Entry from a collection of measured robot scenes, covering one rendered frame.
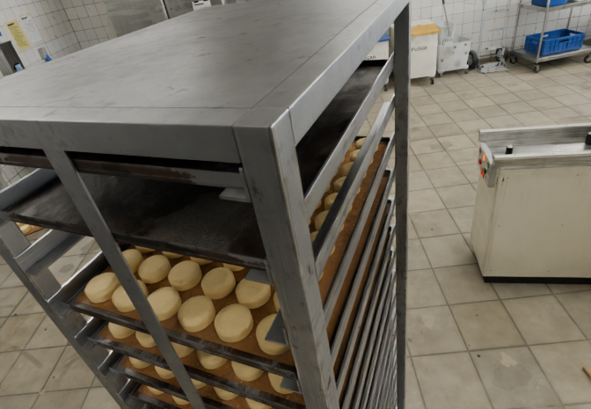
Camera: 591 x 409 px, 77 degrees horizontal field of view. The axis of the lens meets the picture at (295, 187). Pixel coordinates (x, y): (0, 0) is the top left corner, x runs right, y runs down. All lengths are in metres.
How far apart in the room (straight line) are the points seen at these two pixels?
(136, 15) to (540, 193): 4.54
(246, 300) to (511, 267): 2.14
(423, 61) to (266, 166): 5.35
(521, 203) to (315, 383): 1.92
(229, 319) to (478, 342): 1.96
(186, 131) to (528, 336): 2.32
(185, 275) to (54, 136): 0.31
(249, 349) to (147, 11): 4.86
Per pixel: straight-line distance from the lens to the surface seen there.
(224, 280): 0.58
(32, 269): 0.67
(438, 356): 2.29
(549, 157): 2.15
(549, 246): 2.50
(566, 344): 2.50
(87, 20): 6.52
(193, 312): 0.56
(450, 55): 5.93
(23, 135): 0.43
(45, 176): 0.67
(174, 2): 5.08
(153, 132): 0.30
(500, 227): 2.33
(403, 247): 1.10
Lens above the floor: 1.91
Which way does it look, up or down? 33 degrees down
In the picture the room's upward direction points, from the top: 10 degrees counter-clockwise
